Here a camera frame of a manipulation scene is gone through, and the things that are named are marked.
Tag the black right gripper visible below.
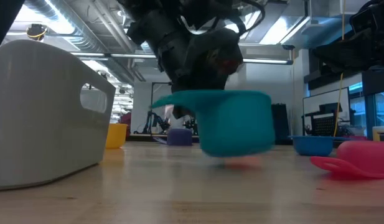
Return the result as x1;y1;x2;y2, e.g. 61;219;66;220
312;27;384;72

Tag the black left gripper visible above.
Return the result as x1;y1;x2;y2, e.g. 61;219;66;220
126;12;244;120

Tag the indigo measuring cup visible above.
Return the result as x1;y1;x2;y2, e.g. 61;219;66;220
154;128;194;147

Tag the teal measuring cup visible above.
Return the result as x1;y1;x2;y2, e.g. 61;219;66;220
151;89;276;158

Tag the yellow measuring cup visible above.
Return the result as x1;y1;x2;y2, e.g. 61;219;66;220
105;123;129;149

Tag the pink measuring cup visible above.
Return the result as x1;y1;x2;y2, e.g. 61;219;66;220
309;140;384;180

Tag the blue measuring cup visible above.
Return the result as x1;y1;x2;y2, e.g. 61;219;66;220
288;135;351;157

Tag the pale grey plastic basket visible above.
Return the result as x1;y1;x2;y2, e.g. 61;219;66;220
0;39;117;191

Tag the person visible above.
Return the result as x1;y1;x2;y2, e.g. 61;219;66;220
164;104;192;129

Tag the red cabinet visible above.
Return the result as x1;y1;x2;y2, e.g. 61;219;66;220
119;111;133;138

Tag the yellow bin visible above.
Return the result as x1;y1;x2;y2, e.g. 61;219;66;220
372;126;384;142

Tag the black pegboard cart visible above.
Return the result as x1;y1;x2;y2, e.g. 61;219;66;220
303;102;345;138

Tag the long tube light fixture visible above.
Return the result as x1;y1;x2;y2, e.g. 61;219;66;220
70;52;294;65

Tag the tall black cabinet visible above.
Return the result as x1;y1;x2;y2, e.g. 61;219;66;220
271;103;294;146

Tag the black background station frame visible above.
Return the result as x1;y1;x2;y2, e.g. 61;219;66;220
150;82;173;136

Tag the black aluminium table frame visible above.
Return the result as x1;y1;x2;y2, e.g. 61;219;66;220
128;133;304;146

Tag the white board black frame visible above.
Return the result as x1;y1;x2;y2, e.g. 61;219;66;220
302;86;351;136

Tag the silver spiral ceiling duct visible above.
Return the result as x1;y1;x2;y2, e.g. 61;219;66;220
23;0;107;54

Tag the black ceiling dome yellow ring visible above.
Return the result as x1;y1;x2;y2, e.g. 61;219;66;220
26;23;49;42

